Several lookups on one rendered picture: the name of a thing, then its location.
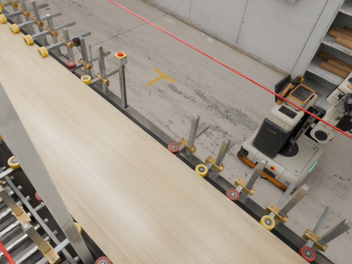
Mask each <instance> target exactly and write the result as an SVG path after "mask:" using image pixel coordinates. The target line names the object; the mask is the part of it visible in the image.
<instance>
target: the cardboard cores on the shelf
mask: <svg viewBox="0 0 352 264"><path fill-rule="evenodd" d="M328 35H330V36H332V37H334V38H336V39H335V41H334V42H336V43H338V44H340V45H342V46H344V47H347V48H349V49H351V50H352V29H351V28H349V27H347V26H344V27H343V28H340V27H338V26H335V27H334V28H332V29H331V30H330V32H329V33H328ZM318 56H319V57H321V58H323V59H325V60H327V62H325V61H322V62H321V64H320V66H319V67H321V68H323V69H325V70H327V71H330V72H332V73H334V74H336V75H339V76H341V77H343V78H345V77H346V76H347V75H348V74H350V73H351V72H352V65H350V64H348V63H346V62H344V61H342V60H340V59H337V58H335V57H333V56H331V55H329V54H327V53H325V52H323V51H321V52H320V53H319V55H318Z"/></svg>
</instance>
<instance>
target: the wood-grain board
mask: <svg viewBox="0 0 352 264"><path fill-rule="evenodd" d="M10 25H11V24H10V23H9V22H8V21H7V22H5V23H2V24H1V23H0V81H1V83H2V85H3V87H4V89H5V91H6V93H7V95H8V97H9V98H10V100H11V102H12V104H13V106H14V108H15V110H16V112H17V114H18V116H19V118H20V120H21V121H22V123H23V125H24V127H25V129H26V131H27V133H28V135H29V137H30V139H31V141H32V143H33V144H34V146H35V148H36V150H37V152H38V154H39V156H40V157H41V159H42V161H43V163H44V165H45V167H46V169H47V171H48V173H49V175H50V177H51V179H52V180H53V182H54V184H55V186H56V188H57V190H58V192H59V194H60V196H61V198H62V200H63V202H64V204H65V205H66V207H67V209H68V211H69V213H70V215H71V216H72V217H73V218H74V220H75V221H76V222H77V223H78V224H80V226H81V228H82V229H83V230H84V231H85V232H86V233H87V234H88V236H89V237H90V238H91V240H93V241H94V243H95V244H96V245H97V246H98V248H99V249H100V250H101V251H102V252H103V253H104V255H105V256H106V257H108V258H109V259H110V261H111V263H112V264H310V263H309V262H307V261H306V260H305V259H304V258H302V257H301V256H300V255H299V254H297V253H296V252H295V251H294V250H292V249H291V248H290V247H289V246H287V245H286V244H285V243H284V242H283V241H281V240H280V239H279V238H278V237H276V236H275V235H274V234H273V233H271V232H270V231H269V230H267V229H266V228H265V227H264V226H262V225H261V224H260V223H259V222H257V221H256V220H255V219H254V218H252V217H251V216H250V215H249V214H247V213H246V212H245V211H244V210H242V209H241V208H240V207H239V206H238V205H236V204H235V203H234V202H233V201H231V200H230V199H229V198H228V197H226V196H225V195H224V194H223V193H221V192H220V191H219V190H218V189H216V188H215V187H214V186H212V185H211V184H210V183H209V182H207V181H206V180H205V179H204V178H202V177H201V176H200V175H199V174H197V173H196V172H195V171H194V170H192V169H191V168H190V167H189V166H187V165H186V164H185V163H184V162H183V161H181V160H180V159H179V158H178V157H176V156H175V155H174V154H173V153H171V152H170V151H169V150H168V149H166V148H165V147H164V146H163V145H161V144H160V143H159V142H157V141H156V140H155V139H154V138H152V137H151V136H150V135H149V134H147V133H146V132H145V131H144V130H142V129H141V128H140V127H139V126H137V125H136V124H135V123H134V122H132V121H131V120H130V119H129V118H128V117H126V116H125V115H124V114H123V113H121V112H120V111H119V110H118V109H116V108H115V107H114V106H113V105H112V104H110V103H109V102H108V101H107V100H105V99H104V98H102V97H101V96H100V95H99V94H97V93H96V92H95V91H94V90H93V89H91V88H90V87H89V86H88V85H86V84H85V83H84V82H83V81H81V80H80V79H79V78H78V77H76V76H75V75H74V74H73V73H71V72H70V71H69V70H68V69H66V68H65V67H64V66H63V65H61V64H60V63H59V62H58V61H57V60H55V59H54V58H53V57H52V56H50V55H49V54H48V55H47V56H45V57H41V56H40V54H39V53H38V50H37V49H38V48H39V46H38V45H36V44H35V43H32V44H30V45H26V43H25V42H24V40H23V36H25V35H24V34H23V33H21V32H18V33H16V34H13V33H12V31H11V30H10V28H9V26H10Z"/></svg>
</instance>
